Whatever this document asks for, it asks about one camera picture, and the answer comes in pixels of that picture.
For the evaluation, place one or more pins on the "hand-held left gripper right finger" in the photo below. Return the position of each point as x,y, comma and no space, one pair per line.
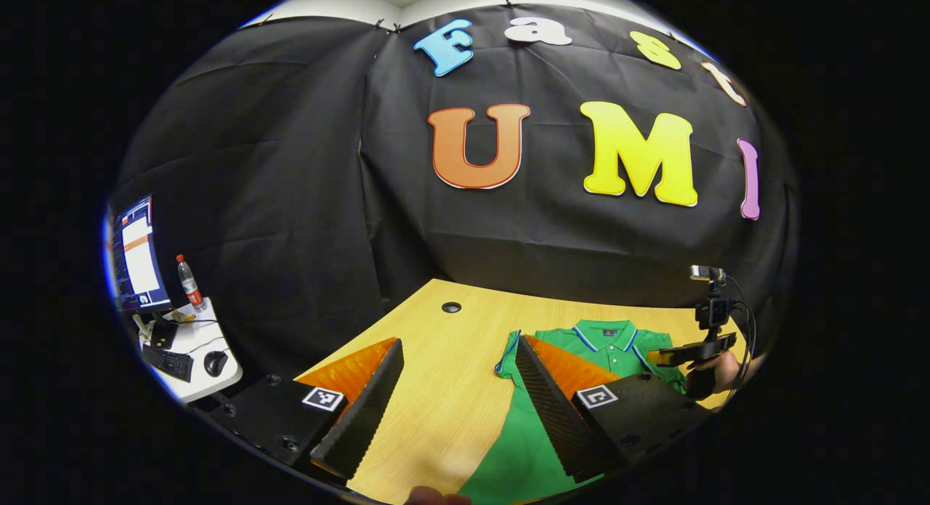
556,418

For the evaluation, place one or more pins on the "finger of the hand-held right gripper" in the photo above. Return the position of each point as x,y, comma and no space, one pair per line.
697,351

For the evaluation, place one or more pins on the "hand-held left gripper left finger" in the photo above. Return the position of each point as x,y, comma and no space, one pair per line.
363,425

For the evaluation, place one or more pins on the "green T-shirt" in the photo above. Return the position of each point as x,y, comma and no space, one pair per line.
523,454

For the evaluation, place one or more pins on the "black computer mouse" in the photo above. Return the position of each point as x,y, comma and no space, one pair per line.
216,363

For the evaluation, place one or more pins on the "white side desk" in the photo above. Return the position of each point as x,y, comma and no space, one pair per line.
207,389

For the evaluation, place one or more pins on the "black keyboard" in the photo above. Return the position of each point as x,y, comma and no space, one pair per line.
167,363

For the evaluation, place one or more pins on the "small black device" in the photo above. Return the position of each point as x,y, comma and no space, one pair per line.
163,334

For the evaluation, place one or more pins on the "clear bottle with red label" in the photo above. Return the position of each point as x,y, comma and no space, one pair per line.
190,287

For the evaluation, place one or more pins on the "computer monitor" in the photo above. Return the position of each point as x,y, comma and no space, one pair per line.
138,258

